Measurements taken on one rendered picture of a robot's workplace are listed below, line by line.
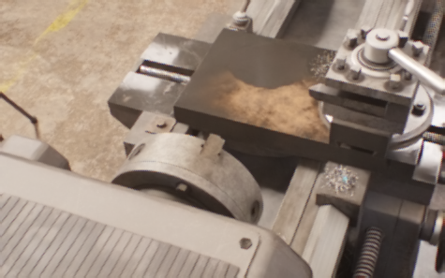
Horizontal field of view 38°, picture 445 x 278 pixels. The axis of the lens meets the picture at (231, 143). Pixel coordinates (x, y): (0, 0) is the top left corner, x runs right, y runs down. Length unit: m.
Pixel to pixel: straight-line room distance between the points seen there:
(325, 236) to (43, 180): 0.69
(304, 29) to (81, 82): 1.34
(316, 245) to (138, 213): 0.62
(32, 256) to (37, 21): 2.82
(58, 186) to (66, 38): 2.56
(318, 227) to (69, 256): 0.72
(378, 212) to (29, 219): 0.88
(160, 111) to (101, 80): 1.51
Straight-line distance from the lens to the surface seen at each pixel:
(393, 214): 1.48
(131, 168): 1.02
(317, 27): 2.08
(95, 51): 3.25
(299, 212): 1.41
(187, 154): 1.00
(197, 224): 0.76
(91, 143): 2.78
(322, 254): 1.34
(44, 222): 0.80
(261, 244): 0.75
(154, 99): 1.61
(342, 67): 1.27
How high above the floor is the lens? 1.95
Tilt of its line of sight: 46 degrees down
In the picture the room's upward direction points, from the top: 3 degrees counter-clockwise
